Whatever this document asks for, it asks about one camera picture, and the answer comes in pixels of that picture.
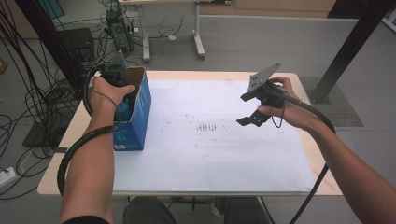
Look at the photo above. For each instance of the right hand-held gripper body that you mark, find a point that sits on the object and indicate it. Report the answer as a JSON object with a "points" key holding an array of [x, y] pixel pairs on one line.
{"points": [[271, 96]]}

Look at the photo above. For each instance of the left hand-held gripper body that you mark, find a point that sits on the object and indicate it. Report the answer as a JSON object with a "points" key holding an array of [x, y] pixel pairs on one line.
{"points": [[116, 67]]}

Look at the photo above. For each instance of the blue cardboard box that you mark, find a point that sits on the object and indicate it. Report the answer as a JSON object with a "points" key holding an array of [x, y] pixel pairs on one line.
{"points": [[141, 109]]}

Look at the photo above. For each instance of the person's right hand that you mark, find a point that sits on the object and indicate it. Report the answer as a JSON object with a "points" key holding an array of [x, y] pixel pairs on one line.
{"points": [[294, 115]]}

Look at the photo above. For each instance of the person's left hand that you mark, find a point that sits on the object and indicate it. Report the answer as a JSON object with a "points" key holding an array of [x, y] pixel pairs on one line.
{"points": [[102, 102]]}

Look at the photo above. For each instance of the grey computer tower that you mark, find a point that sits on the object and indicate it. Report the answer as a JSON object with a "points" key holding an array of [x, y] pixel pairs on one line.
{"points": [[120, 34]]}

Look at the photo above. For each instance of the black equipment case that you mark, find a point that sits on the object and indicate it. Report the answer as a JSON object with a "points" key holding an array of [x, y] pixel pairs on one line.
{"points": [[76, 43]]}

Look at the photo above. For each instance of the white paper scrap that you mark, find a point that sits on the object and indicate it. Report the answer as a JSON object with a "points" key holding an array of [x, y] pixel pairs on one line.
{"points": [[172, 37]]}

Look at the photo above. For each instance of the white table mat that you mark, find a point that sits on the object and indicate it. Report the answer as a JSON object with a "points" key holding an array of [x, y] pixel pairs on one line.
{"points": [[202, 165]]}

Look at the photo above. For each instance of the teal board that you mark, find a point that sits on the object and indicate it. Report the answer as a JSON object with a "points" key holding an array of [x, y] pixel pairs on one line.
{"points": [[51, 7]]}

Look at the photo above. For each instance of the person's right leg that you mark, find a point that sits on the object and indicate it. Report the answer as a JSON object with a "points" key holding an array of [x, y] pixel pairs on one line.
{"points": [[246, 211]]}

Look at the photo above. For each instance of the person's leg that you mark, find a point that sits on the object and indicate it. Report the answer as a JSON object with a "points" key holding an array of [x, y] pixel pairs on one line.
{"points": [[246, 211], [146, 211]]}

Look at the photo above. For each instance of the black table clip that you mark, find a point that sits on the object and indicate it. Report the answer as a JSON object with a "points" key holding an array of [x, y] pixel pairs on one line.
{"points": [[59, 150]]}

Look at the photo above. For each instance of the black floor plate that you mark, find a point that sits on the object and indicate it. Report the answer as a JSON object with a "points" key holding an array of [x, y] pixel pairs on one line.
{"points": [[40, 137]]}

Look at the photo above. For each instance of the person's left leg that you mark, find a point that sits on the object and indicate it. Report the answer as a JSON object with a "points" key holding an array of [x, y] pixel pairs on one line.
{"points": [[146, 211]]}

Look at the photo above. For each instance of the white power strip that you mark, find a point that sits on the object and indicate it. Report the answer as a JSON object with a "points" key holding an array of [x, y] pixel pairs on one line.
{"points": [[7, 176]]}

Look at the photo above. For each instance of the white desk frame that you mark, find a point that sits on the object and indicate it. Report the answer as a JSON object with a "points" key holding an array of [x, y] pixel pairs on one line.
{"points": [[144, 37]]}

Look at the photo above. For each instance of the black metal frame post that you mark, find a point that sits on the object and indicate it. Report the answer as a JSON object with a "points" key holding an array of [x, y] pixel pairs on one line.
{"points": [[46, 34], [351, 46]]}

